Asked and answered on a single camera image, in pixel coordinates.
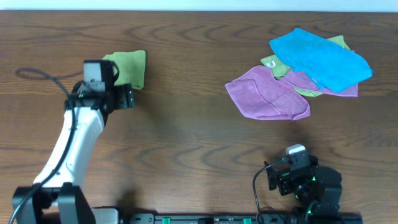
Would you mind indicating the lime green microfiber cloth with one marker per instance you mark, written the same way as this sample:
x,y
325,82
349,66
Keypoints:
x,y
131,67

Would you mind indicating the purple microfiber cloth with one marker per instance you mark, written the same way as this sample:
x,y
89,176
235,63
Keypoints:
x,y
258,95

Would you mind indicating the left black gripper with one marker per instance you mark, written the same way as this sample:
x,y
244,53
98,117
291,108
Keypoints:
x,y
125,96

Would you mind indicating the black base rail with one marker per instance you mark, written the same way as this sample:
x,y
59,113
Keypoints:
x,y
112,215

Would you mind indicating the blue microfiber cloth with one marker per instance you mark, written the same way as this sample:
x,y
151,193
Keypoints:
x,y
326,63

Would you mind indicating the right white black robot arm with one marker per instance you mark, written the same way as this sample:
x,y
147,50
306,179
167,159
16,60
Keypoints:
x,y
317,189

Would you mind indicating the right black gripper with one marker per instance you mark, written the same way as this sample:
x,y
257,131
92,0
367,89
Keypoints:
x,y
280,182

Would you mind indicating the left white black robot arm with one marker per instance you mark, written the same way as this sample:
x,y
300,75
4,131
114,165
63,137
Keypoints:
x,y
56,194

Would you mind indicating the green cloth under pile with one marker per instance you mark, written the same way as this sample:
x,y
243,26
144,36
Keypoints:
x,y
276,65

